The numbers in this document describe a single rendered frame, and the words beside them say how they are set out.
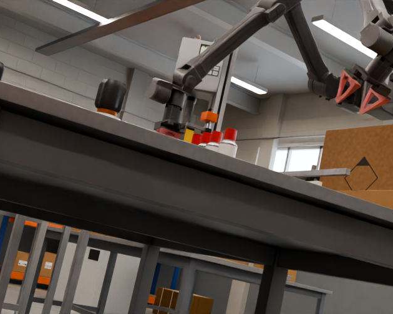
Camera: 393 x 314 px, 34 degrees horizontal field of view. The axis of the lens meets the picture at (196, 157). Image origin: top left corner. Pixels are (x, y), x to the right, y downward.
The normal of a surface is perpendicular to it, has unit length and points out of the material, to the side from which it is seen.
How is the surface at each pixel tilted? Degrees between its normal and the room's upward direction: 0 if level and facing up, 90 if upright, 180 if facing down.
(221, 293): 90
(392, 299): 90
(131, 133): 90
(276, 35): 90
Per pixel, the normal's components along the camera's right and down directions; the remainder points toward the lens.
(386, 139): -0.81, -0.27
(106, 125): 0.48, -0.05
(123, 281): 0.73, 0.04
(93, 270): -0.65, -0.27
